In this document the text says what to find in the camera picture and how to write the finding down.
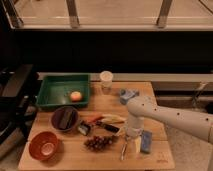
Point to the orange carrot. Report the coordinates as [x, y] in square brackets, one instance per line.
[92, 119]

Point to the green plastic tray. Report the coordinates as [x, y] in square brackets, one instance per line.
[55, 91]

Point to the black handled knife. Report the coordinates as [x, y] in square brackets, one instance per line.
[108, 127]

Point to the small black silver can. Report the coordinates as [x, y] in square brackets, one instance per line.
[84, 129]

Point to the blue crumpled cloth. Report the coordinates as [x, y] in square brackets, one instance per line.
[127, 94]

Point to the blue sponge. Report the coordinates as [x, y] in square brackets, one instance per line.
[146, 141]

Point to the apple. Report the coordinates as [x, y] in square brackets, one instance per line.
[76, 96]

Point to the yellow banana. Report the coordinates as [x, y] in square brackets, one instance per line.
[110, 118]

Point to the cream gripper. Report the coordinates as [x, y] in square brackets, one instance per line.
[136, 142]

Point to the silver metal fork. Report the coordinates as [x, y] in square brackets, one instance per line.
[123, 151]

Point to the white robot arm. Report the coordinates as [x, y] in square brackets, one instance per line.
[195, 123]

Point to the red bowl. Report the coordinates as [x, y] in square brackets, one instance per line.
[43, 146]

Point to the black chair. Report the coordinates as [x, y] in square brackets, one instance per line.
[17, 94]

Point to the white plastic cup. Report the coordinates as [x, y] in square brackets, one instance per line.
[106, 78]

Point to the dark brown bowl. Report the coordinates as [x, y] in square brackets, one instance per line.
[65, 118]

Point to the bunch of dark grapes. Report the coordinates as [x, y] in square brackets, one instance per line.
[99, 143]

